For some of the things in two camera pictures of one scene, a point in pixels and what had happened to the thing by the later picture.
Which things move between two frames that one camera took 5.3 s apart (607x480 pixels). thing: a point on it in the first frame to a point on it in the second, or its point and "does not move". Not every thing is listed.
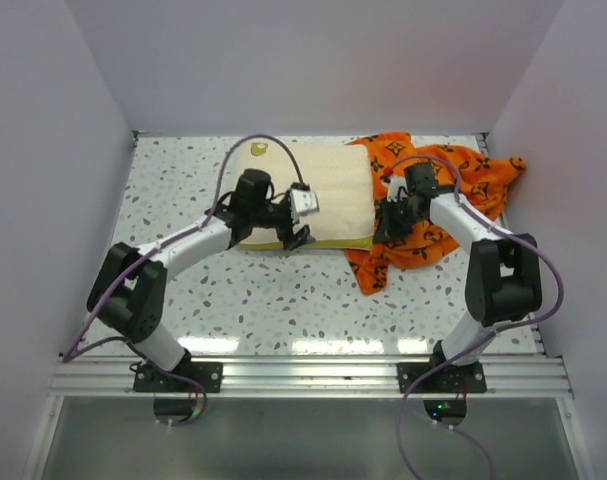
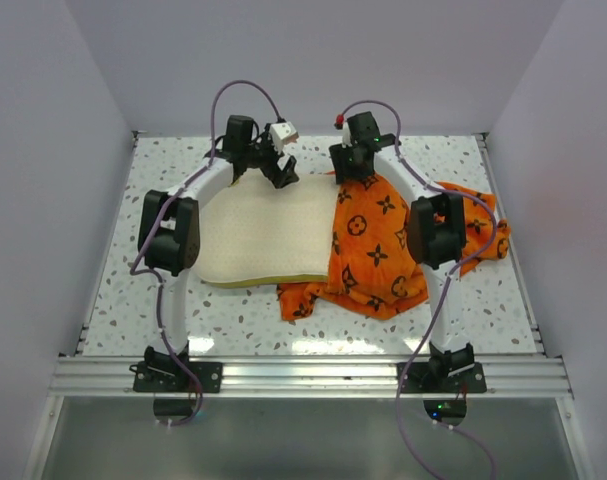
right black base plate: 450,378 does not move
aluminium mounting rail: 312,376 does not move
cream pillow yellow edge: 340,175 to 254,233
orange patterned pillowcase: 475,180 to 372,274
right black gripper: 387,231 to 342,170
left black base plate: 207,374 does not move
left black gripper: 299,239 to 279,178
